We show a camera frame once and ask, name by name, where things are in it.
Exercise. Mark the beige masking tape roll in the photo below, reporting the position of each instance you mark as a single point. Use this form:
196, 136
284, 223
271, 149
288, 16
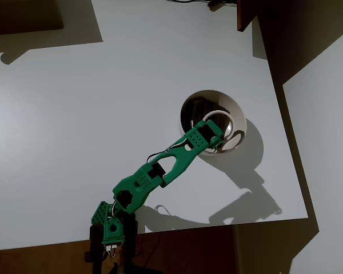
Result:
217, 112

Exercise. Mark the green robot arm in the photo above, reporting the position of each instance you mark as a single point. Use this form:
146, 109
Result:
183, 160

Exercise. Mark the beige bowl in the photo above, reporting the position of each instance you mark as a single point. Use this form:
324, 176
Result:
237, 114

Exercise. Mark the red-brown wooden board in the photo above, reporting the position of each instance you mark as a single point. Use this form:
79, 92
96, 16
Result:
243, 17

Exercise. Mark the black table clamp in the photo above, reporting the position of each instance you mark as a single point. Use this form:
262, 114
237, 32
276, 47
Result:
95, 242
130, 234

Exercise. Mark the dark furniture block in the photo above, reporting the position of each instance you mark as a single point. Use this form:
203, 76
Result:
23, 14

